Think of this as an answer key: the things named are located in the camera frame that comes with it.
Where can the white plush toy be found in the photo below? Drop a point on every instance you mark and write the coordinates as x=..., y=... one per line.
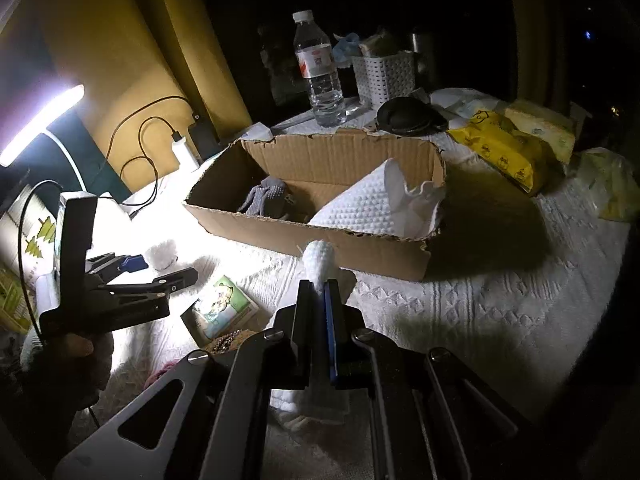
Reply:
x=162, y=255

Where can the white knitted sock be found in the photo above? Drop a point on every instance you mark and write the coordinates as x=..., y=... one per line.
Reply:
x=318, y=260

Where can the white wipes packet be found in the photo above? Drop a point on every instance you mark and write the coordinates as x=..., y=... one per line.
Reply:
x=465, y=105

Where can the pale yellow tissue pack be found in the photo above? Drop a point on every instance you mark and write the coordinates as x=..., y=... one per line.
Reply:
x=542, y=127

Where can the clear plastic water bottle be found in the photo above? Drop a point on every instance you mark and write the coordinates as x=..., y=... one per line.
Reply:
x=318, y=70

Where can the blue plastic bag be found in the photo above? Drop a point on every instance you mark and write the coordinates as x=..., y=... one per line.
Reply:
x=346, y=45

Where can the grey knitted glove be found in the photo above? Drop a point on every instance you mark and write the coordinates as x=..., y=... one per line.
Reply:
x=264, y=195

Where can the brown beaded item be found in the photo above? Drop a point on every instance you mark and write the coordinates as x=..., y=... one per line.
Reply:
x=227, y=342

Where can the tree printed box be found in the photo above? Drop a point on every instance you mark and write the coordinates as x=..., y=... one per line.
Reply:
x=30, y=242

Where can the cardboard box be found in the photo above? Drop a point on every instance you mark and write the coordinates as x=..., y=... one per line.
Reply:
x=320, y=157

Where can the metal flask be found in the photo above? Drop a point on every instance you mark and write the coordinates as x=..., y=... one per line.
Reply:
x=423, y=47

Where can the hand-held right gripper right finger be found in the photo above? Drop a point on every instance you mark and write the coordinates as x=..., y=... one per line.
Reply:
x=331, y=335

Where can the white paper towel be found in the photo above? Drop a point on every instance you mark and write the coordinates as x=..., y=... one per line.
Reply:
x=375, y=200

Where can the yellow printed packet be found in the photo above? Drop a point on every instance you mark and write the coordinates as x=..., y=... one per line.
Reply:
x=505, y=150

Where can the black round pouch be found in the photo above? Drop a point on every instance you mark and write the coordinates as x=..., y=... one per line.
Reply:
x=407, y=116

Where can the white desk lamp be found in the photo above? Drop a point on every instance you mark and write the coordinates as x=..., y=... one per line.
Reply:
x=42, y=125

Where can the light green plastic bag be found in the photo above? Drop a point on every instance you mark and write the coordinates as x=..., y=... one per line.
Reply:
x=605, y=185

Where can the white plastic basket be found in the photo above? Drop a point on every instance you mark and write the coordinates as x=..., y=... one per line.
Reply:
x=385, y=79

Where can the black rectangular box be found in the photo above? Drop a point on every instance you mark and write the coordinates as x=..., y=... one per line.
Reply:
x=203, y=138

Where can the person's left hand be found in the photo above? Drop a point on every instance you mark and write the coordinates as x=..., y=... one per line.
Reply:
x=75, y=346

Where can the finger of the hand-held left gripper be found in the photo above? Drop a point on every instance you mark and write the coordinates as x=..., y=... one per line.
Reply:
x=172, y=277
x=131, y=262

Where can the white textured tablecloth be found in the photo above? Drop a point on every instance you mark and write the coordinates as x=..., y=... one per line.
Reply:
x=475, y=285

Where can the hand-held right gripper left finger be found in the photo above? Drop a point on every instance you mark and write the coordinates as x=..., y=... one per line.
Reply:
x=304, y=320

